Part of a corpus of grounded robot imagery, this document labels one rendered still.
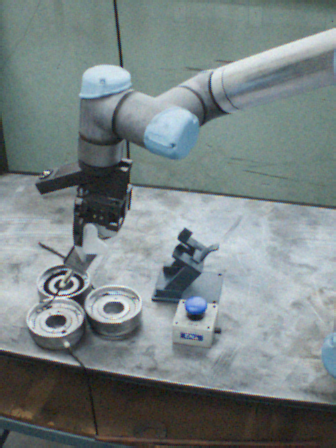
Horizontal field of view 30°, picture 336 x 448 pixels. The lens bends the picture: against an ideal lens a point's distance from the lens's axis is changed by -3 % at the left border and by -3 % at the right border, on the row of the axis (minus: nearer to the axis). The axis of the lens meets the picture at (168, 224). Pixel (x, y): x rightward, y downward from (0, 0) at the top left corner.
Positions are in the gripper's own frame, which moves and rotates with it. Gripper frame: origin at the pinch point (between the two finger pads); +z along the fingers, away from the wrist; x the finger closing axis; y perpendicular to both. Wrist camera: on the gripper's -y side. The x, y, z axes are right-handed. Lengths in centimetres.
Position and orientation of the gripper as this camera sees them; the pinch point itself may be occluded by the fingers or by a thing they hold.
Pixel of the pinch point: (83, 249)
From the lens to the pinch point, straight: 115.8
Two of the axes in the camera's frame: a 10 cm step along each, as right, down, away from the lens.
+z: -1.1, 8.0, 5.9
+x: 2.4, -5.5, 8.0
